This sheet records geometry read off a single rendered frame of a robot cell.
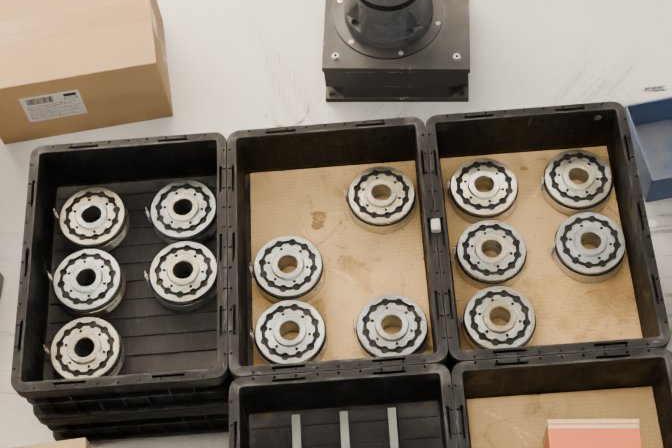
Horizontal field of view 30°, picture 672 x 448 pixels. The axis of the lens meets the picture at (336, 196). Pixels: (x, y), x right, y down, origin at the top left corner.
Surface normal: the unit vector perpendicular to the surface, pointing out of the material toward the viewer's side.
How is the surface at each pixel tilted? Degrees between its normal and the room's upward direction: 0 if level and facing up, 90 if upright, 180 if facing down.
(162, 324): 0
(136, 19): 0
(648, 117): 90
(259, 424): 0
